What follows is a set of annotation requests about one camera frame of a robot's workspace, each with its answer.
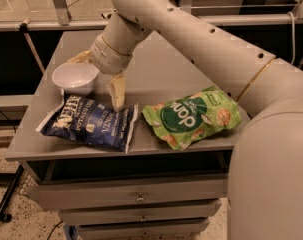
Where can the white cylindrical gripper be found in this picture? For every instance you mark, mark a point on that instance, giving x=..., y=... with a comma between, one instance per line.
x=108, y=58

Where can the top grey drawer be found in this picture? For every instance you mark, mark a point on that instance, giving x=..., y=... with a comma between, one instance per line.
x=129, y=192

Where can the green chip bag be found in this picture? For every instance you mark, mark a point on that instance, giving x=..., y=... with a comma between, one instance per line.
x=192, y=118

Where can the grey drawer cabinet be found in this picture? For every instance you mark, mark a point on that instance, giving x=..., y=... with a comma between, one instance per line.
x=52, y=160

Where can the bottom grey drawer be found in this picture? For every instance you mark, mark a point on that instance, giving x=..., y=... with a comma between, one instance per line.
x=143, y=229

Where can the blue chip bag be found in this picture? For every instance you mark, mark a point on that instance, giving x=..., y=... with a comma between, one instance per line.
x=84, y=120

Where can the metal frame rail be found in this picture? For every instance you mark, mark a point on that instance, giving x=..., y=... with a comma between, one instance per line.
x=221, y=20

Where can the grey drawer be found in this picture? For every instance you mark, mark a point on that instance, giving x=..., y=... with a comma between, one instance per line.
x=143, y=229
x=129, y=192
x=141, y=213

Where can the white bowl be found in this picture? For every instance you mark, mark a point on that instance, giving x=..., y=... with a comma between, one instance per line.
x=76, y=78

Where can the black floor bar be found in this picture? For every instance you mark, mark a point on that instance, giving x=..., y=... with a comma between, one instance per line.
x=12, y=180

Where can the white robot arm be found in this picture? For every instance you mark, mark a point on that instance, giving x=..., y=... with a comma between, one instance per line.
x=265, y=183

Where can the middle grey drawer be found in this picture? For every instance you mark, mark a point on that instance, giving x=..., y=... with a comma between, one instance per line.
x=141, y=213

